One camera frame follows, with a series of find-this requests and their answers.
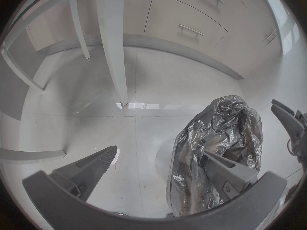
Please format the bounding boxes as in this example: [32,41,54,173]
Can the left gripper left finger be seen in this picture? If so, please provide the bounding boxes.
[51,145,118,203]

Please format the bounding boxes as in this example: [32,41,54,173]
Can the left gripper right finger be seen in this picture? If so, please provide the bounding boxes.
[203,148,259,200]

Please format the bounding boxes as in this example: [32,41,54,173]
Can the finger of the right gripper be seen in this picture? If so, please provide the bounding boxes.
[271,99,307,157]
[295,109,307,129]

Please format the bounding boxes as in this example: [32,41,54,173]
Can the black plastic bag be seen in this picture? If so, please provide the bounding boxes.
[165,95,263,217]

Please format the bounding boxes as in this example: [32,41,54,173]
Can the white trash bin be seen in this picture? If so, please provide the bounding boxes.
[155,138,178,177]

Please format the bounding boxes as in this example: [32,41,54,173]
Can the grey and white chair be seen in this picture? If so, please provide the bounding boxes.
[0,0,129,161]

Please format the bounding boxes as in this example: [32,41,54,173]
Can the beige cabinet with drawers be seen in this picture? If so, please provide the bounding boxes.
[25,0,284,80]

